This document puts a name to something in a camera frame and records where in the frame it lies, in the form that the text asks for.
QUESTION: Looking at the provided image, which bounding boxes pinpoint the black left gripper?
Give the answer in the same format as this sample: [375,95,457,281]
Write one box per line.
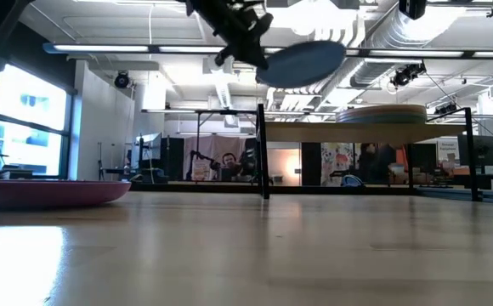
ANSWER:
[185,0,275,71]

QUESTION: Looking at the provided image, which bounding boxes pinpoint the black track light cluster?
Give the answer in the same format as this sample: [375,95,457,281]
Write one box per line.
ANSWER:
[433,101,459,116]

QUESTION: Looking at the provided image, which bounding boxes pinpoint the blue white bag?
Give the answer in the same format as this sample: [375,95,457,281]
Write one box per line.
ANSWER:
[340,173,365,188]

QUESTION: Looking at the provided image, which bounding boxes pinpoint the blue plastic plate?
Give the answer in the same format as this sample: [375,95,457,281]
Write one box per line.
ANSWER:
[255,40,348,89]

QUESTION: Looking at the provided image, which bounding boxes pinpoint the large window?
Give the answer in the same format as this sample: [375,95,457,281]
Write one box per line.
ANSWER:
[0,63,76,179]

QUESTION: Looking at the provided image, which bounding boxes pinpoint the light teal plastic plate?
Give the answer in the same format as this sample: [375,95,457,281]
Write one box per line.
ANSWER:
[336,116,428,125]

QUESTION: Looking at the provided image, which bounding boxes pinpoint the black ceiling spotlight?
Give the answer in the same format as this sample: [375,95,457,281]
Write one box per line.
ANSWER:
[389,62,427,89]
[113,71,131,89]

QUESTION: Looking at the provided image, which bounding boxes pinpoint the black metal table frame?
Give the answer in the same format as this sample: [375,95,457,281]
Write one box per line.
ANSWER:
[129,181,493,206]

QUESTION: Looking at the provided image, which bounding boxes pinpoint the black beam with light strips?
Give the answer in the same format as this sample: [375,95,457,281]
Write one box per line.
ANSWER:
[42,41,493,60]

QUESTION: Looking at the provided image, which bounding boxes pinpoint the wooden shelf with black legs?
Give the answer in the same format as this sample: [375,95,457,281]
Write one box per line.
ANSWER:
[254,103,479,203]

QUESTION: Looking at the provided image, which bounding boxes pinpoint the black computer monitor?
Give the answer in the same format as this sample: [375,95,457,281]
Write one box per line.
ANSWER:
[457,134,493,167]

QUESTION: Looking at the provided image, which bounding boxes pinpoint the person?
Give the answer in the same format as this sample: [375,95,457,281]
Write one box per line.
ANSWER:
[359,143,383,184]
[219,151,242,183]

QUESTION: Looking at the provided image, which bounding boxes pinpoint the orange cloth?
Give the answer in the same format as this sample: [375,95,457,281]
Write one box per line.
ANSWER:
[394,146,409,172]

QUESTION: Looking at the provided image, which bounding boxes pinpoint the beige curtain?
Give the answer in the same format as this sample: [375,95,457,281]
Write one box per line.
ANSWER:
[184,134,247,179]

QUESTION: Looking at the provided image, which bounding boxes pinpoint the white printed sign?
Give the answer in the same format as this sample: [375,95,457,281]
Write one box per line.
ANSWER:
[191,159,212,182]

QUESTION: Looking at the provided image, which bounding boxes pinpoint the black cabinet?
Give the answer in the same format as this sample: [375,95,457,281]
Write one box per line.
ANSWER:
[161,136,185,182]

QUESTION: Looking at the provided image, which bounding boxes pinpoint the silver ventilation duct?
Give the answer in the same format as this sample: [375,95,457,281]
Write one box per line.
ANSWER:
[348,0,485,88]

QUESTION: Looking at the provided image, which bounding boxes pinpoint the black metal rack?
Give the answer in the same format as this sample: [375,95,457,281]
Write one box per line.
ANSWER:
[141,108,259,184]

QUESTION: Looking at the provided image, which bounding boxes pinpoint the white wall poster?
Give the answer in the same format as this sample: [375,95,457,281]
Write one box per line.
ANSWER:
[437,139,460,167]

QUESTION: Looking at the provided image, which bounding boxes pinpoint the magenta plastic plate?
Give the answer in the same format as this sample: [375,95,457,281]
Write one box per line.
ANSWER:
[0,178,133,210]

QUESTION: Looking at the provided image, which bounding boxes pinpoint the floral patterned cloth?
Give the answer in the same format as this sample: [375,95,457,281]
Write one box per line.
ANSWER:
[320,142,355,186]

